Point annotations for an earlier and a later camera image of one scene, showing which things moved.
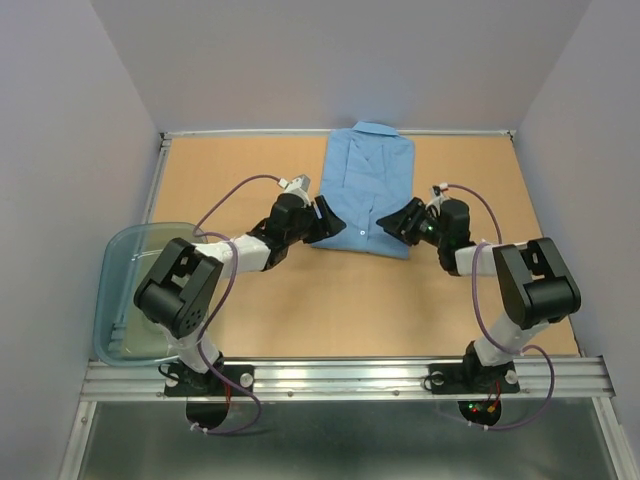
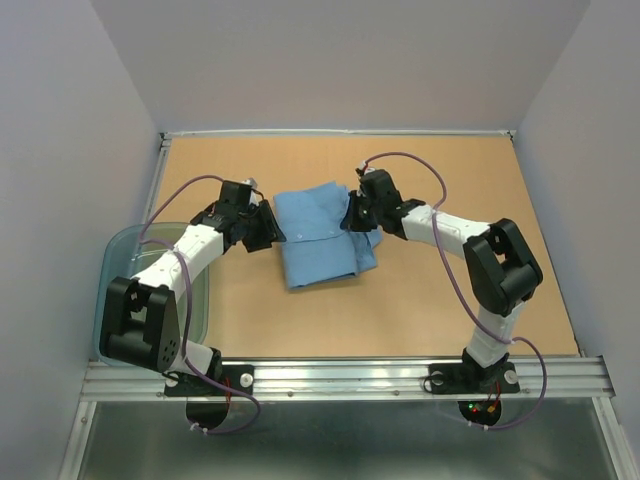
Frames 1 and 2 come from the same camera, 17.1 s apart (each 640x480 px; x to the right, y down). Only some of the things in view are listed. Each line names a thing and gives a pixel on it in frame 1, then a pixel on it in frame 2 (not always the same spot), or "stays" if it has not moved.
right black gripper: (398, 225) to (350, 222)
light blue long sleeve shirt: (368, 174) to (316, 250)
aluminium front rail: (354, 380) stays
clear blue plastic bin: (124, 334) stays
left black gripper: (329, 224) to (270, 230)
